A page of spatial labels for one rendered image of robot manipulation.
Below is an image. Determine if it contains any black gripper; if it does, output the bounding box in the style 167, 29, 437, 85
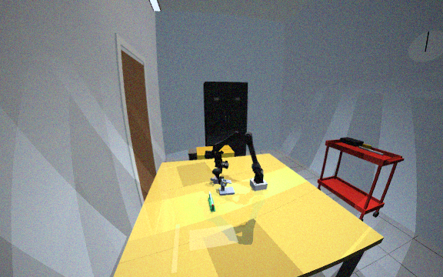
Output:
212, 159, 224, 179

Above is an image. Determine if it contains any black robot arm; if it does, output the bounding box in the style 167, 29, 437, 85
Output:
205, 131, 264, 184

